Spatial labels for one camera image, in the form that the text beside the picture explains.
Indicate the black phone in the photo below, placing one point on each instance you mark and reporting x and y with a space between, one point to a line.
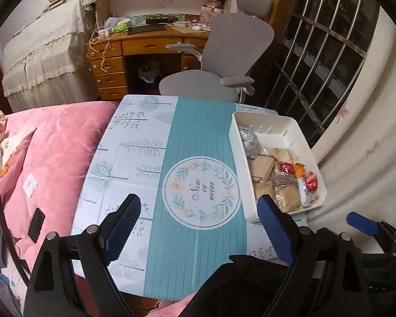
36 224

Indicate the white lace cloth cover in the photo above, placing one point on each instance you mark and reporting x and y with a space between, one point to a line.
43 49

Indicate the brown cake packet red ends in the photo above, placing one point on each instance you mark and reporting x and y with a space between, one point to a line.
312 182

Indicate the plastic bag under desk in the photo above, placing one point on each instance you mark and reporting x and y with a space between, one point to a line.
148 71

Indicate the clear pale snack packet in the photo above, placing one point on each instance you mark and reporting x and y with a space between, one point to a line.
283 154

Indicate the grey office chair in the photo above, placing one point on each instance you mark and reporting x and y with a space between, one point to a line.
234 39

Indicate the pink blanket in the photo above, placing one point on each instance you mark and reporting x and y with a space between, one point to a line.
52 158

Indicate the wooden bookshelf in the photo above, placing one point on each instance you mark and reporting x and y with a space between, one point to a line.
168 0

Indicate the wooden desk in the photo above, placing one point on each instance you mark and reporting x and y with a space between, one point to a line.
109 66

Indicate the doll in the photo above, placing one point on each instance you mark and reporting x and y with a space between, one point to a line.
214 1

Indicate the red brown nut snack packet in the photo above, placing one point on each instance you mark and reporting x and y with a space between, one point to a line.
286 168

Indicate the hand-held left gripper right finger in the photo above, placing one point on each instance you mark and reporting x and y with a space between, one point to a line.
272 224

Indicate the white plastic bin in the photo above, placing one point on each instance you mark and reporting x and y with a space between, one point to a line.
241 185

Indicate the metal window grille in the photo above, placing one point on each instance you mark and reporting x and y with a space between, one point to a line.
323 39

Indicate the cream floral curtain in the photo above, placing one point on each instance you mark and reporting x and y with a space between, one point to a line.
359 145

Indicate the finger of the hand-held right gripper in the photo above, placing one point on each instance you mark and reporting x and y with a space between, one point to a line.
361 223

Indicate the yellow sponge cake packet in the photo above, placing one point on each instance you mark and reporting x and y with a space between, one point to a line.
285 198
262 191

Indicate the floral printed bedsheet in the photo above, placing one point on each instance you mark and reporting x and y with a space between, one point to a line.
3 290

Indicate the green tissue pack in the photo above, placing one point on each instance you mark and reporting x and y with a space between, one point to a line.
122 26

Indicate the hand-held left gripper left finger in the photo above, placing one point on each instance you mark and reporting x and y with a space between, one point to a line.
122 228

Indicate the beige long snack packet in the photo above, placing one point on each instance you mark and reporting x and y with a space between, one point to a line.
262 166

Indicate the pink pillow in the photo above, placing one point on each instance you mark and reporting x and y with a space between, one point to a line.
16 158

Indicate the black keyboard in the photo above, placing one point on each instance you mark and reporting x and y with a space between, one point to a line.
147 29

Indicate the grey crumpled snack packet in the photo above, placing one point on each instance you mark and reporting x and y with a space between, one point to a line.
249 140

